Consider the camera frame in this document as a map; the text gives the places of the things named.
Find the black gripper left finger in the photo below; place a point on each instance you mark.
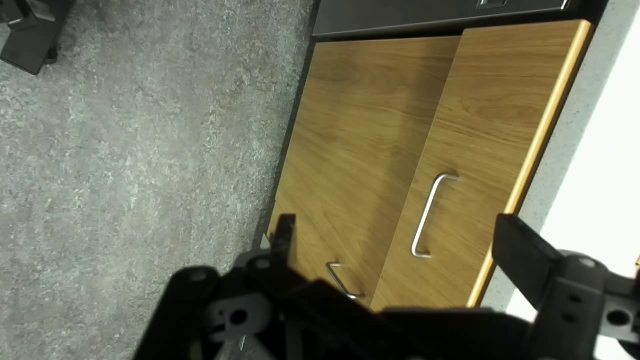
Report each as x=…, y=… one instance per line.
x=221, y=313

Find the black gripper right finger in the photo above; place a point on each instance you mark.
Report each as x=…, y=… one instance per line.
x=572, y=301

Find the white drawer with wooden front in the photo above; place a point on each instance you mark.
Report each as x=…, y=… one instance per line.
x=480, y=120

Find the wooden cabinet door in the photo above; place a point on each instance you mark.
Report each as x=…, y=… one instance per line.
x=353, y=132

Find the black dishwasher front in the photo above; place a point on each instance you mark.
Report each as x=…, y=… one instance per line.
x=401, y=17

